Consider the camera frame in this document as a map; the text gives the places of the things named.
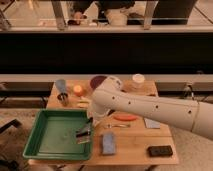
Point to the orange fruit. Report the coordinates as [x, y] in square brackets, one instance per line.
[78, 90]

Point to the white lidded cup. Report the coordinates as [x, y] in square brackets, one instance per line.
[137, 81]

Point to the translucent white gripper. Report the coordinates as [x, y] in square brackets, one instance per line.
[96, 118]

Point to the grey blue cloth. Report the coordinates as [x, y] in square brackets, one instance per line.
[151, 124]

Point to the blue cup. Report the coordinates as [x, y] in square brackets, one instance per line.
[61, 85]

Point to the purple bowl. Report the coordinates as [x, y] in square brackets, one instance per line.
[96, 81]

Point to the black handled brush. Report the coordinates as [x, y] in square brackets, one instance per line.
[83, 134]

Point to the black rectangular sponge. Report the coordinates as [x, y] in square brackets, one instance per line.
[160, 151]

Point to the orange carrot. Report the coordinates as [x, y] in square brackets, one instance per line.
[125, 118]

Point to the green plastic tray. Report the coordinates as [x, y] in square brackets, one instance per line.
[53, 136]

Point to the small metal cup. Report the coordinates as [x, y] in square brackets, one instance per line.
[63, 99]

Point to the yellow banana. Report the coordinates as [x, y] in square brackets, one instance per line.
[83, 102]

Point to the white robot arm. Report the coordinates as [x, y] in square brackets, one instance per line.
[190, 115]

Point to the metal fork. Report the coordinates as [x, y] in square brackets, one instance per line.
[108, 126]

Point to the blue sponge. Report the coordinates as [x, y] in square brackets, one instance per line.
[108, 144]

